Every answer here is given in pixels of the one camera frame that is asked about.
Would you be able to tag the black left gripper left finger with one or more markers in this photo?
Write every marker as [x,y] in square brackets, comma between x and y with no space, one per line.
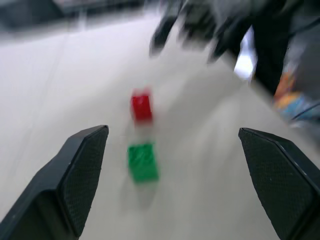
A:
[62,190]

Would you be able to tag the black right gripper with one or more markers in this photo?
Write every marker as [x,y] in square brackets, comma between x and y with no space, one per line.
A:
[200,20]

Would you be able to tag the colourful printed object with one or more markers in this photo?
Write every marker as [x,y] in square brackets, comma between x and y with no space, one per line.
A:
[295,100]

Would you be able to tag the red cube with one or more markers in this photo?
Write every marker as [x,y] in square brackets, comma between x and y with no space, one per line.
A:
[141,107]

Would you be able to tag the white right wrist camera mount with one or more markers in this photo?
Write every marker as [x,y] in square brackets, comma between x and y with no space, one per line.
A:
[246,55]

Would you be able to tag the green cube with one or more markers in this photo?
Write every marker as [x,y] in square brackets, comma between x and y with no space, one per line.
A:
[143,162]

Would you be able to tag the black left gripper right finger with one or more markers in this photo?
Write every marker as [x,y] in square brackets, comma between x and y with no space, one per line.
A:
[280,185]

